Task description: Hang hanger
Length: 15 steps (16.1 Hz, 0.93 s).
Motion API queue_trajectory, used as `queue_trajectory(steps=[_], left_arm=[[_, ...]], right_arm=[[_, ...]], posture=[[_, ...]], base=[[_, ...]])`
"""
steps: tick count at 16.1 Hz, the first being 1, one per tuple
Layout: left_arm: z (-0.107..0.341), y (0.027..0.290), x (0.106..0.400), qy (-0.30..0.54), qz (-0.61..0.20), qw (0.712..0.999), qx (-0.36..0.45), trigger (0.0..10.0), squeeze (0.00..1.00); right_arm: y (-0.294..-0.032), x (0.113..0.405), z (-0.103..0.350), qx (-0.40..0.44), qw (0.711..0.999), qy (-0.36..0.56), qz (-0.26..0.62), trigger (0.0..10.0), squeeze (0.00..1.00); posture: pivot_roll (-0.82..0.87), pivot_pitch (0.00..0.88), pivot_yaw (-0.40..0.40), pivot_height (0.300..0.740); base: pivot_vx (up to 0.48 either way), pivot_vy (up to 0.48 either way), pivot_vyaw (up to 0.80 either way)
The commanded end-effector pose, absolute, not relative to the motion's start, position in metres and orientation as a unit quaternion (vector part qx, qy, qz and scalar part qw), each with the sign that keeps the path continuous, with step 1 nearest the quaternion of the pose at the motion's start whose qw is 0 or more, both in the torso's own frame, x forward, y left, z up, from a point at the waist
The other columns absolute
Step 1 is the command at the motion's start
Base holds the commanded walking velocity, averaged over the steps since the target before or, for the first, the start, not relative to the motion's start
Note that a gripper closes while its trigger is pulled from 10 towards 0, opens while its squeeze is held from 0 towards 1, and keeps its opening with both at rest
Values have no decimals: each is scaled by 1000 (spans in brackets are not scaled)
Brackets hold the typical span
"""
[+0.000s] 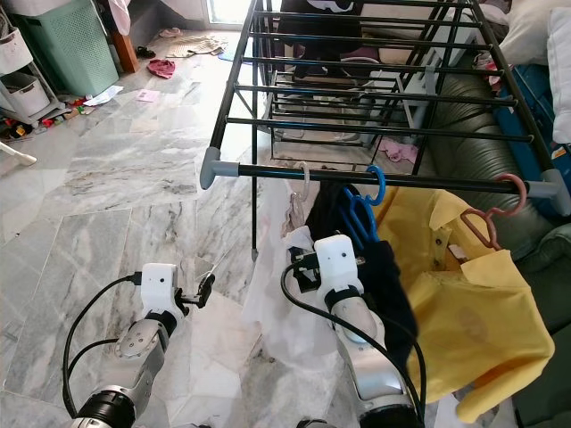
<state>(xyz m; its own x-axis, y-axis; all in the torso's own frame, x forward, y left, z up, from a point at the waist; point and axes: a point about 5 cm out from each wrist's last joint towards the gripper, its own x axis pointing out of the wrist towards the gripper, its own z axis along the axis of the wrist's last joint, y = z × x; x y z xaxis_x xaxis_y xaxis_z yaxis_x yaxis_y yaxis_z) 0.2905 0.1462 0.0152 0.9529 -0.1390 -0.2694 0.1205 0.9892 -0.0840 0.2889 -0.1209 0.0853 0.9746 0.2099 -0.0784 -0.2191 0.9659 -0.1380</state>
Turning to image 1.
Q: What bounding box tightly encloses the blue plastic hanger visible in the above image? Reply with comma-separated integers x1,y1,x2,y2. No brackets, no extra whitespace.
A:
335,165,386,251

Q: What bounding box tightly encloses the white cushion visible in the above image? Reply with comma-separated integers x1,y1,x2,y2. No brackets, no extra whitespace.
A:
500,0,571,144

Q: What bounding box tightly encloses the dark green ribbed cushion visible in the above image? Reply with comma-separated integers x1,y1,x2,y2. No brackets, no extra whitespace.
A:
428,71,571,428

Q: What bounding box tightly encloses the black garment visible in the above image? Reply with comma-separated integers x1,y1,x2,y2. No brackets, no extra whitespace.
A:
308,183,420,366

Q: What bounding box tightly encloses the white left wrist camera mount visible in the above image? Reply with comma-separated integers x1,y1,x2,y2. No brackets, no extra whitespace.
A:
140,262,179,315

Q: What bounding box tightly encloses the beige floor cloth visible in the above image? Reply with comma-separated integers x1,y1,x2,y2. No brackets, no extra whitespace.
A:
165,32,228,59

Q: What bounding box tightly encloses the dark pink cloth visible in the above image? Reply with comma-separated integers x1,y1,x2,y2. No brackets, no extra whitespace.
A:
147,59,178,79

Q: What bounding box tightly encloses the blue floor mat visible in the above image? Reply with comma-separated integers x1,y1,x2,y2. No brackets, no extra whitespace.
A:
219,45,255,65

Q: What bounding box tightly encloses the light pink cloth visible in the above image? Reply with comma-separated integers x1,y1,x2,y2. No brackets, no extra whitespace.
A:
377,136,420,164

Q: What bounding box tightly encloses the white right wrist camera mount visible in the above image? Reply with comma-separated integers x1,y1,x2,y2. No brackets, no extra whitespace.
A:
312,235,365,300

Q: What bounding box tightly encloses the black metal drying rack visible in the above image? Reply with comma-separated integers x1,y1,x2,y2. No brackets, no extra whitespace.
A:
199,0,571,259

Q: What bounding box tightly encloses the purple armchair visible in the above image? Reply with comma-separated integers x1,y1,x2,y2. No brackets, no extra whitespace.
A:
281,0,380,77

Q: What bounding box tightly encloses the white paper sheet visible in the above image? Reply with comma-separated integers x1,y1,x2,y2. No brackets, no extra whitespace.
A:
85,85,124,106

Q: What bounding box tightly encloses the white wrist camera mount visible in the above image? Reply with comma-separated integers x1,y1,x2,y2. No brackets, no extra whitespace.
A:
140,262,179,315
312,235,365,300

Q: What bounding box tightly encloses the grey plastic drawer unit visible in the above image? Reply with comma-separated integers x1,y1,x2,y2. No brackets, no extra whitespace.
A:
0,18,68,126

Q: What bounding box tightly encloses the white garment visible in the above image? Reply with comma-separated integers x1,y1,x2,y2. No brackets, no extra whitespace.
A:
239,178,340,371

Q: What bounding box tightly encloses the yellow garment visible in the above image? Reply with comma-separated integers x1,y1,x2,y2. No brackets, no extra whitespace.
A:
375,185,556,424

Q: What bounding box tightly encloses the green plastic bin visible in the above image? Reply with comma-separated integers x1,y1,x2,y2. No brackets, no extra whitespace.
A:
9,0,121,97

